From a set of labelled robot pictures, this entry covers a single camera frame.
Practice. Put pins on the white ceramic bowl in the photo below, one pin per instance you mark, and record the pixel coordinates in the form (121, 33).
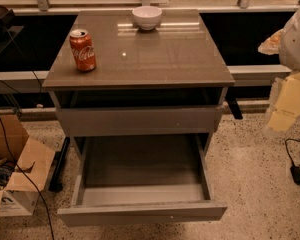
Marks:
(147, 17)

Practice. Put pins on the open grey middle drawer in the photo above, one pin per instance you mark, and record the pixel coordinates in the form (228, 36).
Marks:
(142, 179)

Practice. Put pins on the red coke can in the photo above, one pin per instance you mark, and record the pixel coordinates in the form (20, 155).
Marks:
(82, 50)

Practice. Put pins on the grey drawer cabinet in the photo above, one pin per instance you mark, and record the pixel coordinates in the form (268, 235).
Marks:
(175, 65)

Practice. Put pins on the open cardboard box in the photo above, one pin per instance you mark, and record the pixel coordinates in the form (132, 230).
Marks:
(24, 167)

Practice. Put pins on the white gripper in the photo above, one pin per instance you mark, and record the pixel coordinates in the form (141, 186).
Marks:
(297, 44)

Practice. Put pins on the closed grey top drawer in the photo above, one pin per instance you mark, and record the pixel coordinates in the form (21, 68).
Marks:
(139, 121)

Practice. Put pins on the black stand foot right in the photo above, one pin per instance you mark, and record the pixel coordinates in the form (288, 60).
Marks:
(233, 106)

